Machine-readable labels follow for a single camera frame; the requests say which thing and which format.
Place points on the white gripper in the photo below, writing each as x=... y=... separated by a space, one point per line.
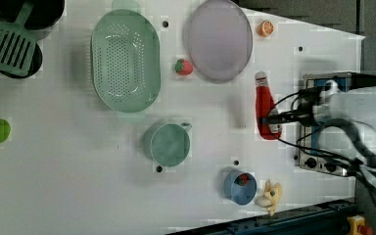
x=313 y=110

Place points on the red plush ketchup bottle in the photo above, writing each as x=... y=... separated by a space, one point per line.
x=264 y=106

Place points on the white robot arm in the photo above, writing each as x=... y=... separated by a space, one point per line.
x=342 y=125

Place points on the lavender round plate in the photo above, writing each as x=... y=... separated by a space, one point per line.
x=219 y=40

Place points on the toaster oven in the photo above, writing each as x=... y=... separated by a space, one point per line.
x=312 y=160

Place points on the plush banana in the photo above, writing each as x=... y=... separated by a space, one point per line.
x=270 y=197

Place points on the small red toy in cup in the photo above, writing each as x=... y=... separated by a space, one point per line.
x=242 y=179

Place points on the orange slice toy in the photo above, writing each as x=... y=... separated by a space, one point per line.
x=265 y=29

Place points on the blue cup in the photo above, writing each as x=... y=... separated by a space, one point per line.
x=241 y=195

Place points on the yellow red emergency button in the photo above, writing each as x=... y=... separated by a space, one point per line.
x=358 y=226

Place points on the plush strawberry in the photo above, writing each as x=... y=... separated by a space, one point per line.
x=183 y=67

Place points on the green mug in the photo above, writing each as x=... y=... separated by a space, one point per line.
x=168 y=144

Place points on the green oval colander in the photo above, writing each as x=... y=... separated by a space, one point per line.
x=126 y=61

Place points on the black small pot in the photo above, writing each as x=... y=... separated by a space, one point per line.
x=34 y=67

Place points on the black pan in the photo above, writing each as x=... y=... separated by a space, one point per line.
x=44 y=14

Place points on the green lime toy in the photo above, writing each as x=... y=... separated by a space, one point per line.
x=5 y=130

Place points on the green slotted spatula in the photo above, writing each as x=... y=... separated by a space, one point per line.
x=17 y=44

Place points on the blue metal frame rail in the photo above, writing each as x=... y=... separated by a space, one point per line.
x=322 y=219

